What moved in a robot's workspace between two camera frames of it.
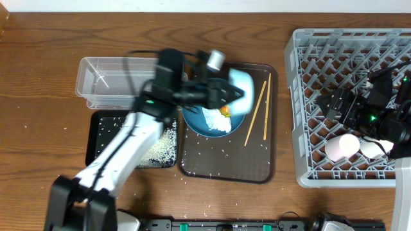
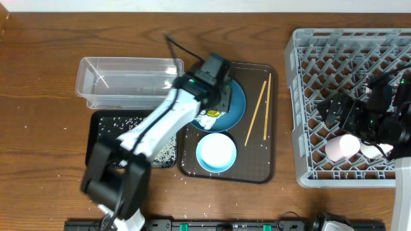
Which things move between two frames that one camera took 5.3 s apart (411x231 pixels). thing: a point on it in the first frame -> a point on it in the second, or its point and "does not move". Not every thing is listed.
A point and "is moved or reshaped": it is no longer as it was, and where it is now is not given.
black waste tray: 101,125 does not move
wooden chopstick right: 267,109 does not move
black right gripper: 347,113 does not move
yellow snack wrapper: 225,110 is moved or reshaped
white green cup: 370,149 does not move
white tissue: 216,120 -> 207,121
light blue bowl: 244,80 -> 216,153
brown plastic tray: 247,154 does not move
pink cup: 341,147 does not move
